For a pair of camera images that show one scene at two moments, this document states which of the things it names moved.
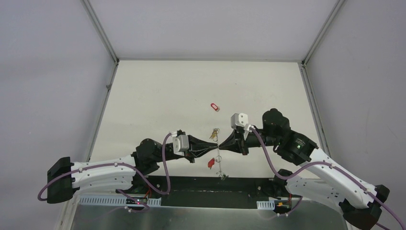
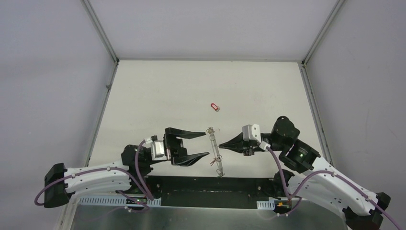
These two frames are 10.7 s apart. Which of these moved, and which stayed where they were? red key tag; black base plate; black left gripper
Moved: black left gripper
Stayed: red key tag; black base plate
